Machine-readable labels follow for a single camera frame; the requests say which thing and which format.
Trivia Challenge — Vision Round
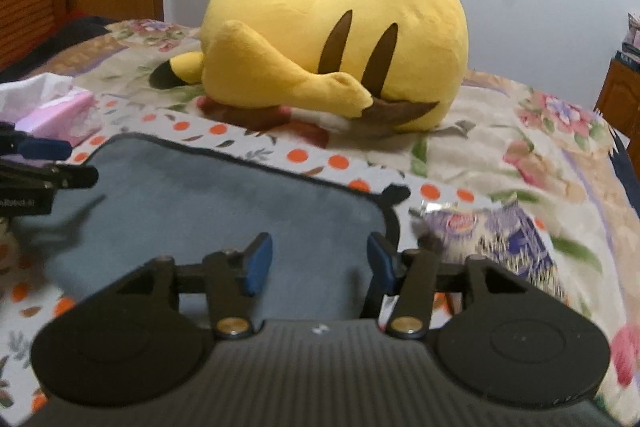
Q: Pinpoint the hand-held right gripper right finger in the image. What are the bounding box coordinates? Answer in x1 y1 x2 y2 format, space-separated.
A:
361 231 527 341

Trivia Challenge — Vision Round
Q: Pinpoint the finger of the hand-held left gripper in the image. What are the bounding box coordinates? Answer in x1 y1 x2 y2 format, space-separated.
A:
0 122 72 162
0 161 99 194

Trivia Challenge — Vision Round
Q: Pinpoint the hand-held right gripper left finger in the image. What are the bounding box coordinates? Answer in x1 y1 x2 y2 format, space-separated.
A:
117 232 274 341

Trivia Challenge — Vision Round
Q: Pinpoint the grey towel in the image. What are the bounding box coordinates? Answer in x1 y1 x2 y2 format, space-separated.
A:
36 132 412 323

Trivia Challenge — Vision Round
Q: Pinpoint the pink tissue pack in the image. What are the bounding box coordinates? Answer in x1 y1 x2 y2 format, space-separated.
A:
0 74 97 148

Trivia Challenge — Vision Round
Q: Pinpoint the dark cloth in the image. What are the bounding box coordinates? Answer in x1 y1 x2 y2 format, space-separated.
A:
0 15 117 84

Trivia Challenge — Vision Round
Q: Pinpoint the purple snack packet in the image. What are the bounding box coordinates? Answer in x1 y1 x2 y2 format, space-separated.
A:
409 199 568 314

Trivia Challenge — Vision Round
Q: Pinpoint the red brown plush toy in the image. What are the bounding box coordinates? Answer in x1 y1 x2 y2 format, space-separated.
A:
196 96 352 148

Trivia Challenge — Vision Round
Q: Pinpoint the floral bed sheet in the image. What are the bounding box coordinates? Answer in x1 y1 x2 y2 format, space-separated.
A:
0 18 640 427

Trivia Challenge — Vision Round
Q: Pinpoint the yellow plush toy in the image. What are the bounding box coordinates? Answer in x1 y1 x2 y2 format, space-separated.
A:
149 0 470 138

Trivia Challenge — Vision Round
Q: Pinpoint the wooden bedside cabinet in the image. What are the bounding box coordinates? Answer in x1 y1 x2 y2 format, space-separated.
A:
593 57 640 140

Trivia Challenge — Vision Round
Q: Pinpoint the stack of books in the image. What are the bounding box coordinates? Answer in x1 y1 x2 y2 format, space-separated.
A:
614 12 640 70

